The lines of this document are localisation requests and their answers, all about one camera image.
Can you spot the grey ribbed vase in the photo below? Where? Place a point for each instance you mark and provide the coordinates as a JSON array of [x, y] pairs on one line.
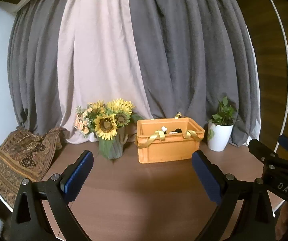
[[113, 149]]

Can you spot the grey curtain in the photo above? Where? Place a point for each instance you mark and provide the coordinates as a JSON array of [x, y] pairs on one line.
[[191, 54]]

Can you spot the orange plastic crate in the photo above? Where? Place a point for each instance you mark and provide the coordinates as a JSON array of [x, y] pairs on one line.
[[156, 147]]

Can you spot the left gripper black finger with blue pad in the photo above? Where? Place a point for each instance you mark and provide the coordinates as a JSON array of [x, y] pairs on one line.
[[29, 220], [255, 220]]

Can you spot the green potted plant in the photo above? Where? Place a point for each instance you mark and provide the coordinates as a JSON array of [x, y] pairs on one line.
[[222, 122]]

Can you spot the patterned brown cloth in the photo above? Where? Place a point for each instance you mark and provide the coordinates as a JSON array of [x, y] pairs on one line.
[[26, 155]]

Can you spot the Mickey Mouse plush toy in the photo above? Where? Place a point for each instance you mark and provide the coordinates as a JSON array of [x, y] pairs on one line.
[[165, 130]]

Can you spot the white plant pot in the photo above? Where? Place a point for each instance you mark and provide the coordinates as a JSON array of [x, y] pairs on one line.
[[218, 136]]

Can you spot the sunflower bouquet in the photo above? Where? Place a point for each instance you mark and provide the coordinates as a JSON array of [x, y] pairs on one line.
[[104, 119]]

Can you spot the beige curtain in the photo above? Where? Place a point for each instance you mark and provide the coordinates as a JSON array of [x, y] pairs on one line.
[[97, 59]]

